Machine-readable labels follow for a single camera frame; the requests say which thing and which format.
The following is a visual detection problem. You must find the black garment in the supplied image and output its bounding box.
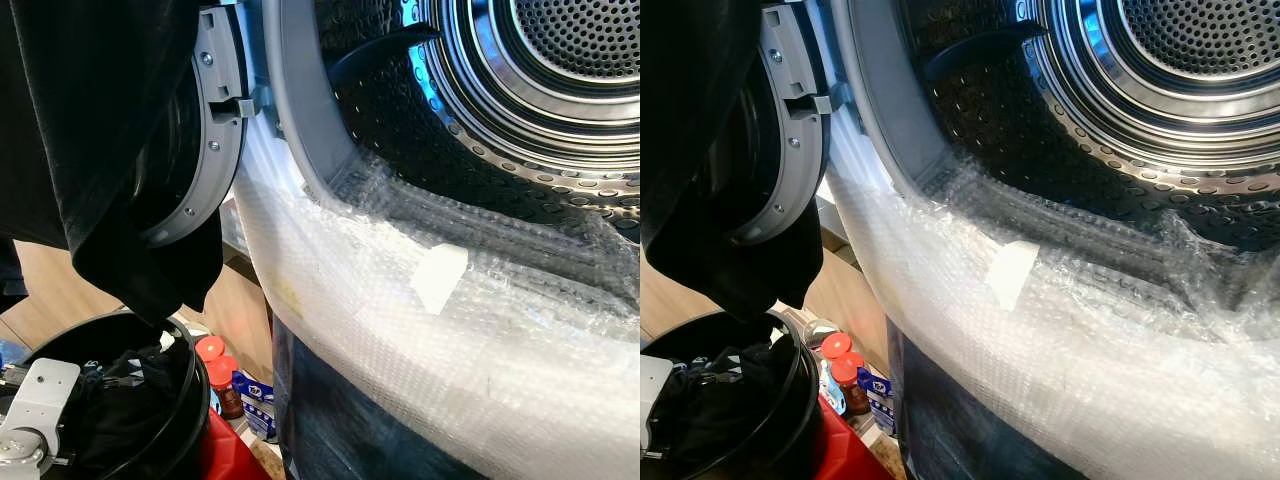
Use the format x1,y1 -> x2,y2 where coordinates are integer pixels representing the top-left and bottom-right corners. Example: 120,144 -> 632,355
0,0 -> 226,327
640,0 -> 824,323

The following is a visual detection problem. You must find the black clothes pile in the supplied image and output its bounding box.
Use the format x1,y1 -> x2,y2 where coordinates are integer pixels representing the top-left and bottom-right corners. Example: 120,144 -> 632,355
58,338 -> 197,473
658,335 -> 803,473

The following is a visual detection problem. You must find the washing machine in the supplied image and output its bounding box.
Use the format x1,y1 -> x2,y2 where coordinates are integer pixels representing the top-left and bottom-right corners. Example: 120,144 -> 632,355
232,0 -> 641,480
815,0 -> 1280,480

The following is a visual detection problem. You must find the perforated steel washer drum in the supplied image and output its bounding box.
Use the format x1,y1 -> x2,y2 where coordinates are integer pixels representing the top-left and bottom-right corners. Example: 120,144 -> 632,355
895,0 -> 1280,251
315,0 -> 641,243

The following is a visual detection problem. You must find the grey round washer door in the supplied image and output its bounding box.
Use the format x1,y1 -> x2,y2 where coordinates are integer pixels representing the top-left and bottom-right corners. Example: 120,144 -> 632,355
130,5 -> 264,249
725,4 -> 852,247

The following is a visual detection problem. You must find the white tape piece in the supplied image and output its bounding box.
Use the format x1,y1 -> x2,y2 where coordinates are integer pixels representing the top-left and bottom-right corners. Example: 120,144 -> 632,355
411,243 -> 470,317
984,240 -> 1042,314

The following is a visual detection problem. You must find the clear bubble wrap sheet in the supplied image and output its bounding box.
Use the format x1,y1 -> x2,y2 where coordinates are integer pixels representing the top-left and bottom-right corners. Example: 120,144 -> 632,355
232,110 -> 641,480
815,110 -> 1280,480

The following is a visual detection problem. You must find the black round laundry bucket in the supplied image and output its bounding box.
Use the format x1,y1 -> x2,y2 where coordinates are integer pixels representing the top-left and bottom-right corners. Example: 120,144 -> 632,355
640,310 -> 824,480
0,310 -> 212,480

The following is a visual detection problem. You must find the red-capped brown bottle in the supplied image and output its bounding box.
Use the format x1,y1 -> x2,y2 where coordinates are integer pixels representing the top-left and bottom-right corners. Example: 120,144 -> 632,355
206,354 -> 247,421
830,351 -> 872,417

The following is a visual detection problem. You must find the grey washer door seal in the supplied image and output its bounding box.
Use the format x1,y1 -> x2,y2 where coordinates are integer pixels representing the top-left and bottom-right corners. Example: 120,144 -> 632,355
262,0 -> 401,206
830,0 -> 966,196

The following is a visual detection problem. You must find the blue and white box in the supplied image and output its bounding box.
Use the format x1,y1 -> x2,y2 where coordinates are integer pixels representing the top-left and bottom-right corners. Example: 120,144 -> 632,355
232,370 -> 278,442
858,367 -> 899,437

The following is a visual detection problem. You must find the red plastic container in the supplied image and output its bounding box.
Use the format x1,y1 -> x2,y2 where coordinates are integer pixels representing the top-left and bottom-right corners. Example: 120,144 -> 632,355
815,395 -> 893,480
196,428 -> 272,480

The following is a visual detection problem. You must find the black drum paddle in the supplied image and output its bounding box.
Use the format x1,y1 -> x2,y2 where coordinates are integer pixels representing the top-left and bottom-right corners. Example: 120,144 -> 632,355
327,24 -> 442,88
921,21 -> 1047,84

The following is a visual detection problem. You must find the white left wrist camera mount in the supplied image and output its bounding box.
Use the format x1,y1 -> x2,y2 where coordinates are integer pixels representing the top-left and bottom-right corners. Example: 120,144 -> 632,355
0,357 -> 82,473
640,354 -> 675,453

